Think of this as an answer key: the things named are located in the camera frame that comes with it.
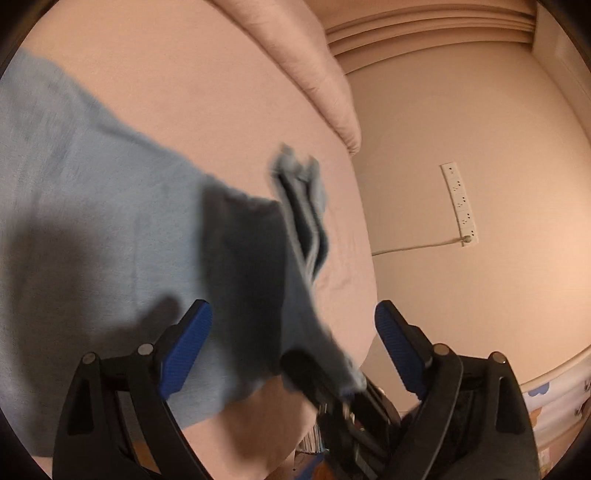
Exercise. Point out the white wall socket strip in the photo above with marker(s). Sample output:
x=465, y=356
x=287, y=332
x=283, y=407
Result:
x=459, y=203

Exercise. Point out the light blue denim pants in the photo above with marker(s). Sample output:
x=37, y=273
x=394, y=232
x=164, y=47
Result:
x=92, y=194

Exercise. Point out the pink duvet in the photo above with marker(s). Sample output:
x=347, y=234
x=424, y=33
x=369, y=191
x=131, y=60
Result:
x=314, y=69

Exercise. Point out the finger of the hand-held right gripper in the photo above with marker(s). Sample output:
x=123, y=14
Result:
x=309, y=376
x=376, y=392

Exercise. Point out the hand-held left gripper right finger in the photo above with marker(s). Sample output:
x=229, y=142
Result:
x=399, y=350

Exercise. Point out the printed white cloth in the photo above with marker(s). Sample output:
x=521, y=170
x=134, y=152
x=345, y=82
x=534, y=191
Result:
x=561, y=406

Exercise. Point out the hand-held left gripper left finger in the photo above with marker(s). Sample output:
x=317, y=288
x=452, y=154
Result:
x=184, y=350

